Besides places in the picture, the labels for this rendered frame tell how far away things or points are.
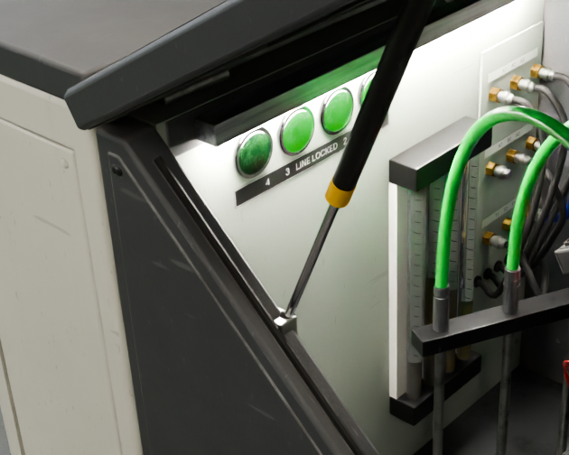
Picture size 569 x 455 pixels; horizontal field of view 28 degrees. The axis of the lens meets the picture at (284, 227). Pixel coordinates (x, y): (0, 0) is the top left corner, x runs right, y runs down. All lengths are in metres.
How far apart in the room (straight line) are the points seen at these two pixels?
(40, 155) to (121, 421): 0.29
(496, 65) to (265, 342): 0.57
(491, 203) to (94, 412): 0.57
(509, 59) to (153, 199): 0.59
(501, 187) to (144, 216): 0.62
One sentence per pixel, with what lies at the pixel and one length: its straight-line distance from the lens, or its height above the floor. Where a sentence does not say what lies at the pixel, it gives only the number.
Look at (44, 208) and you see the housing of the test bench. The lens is 1.11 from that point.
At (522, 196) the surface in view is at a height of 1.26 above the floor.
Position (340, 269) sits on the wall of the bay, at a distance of 1.25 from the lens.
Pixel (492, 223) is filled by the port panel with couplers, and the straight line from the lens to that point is 1.48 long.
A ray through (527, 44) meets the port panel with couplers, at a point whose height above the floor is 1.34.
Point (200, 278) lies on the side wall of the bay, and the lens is 0.95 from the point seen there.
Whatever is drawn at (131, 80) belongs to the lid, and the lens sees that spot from 0.88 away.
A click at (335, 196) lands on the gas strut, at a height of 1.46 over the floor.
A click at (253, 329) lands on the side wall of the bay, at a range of 0.93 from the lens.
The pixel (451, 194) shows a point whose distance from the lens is 1.19.
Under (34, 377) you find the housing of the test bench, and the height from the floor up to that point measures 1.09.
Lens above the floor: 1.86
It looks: 30 degrees down
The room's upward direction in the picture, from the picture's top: 3 degrees counter-clockwise
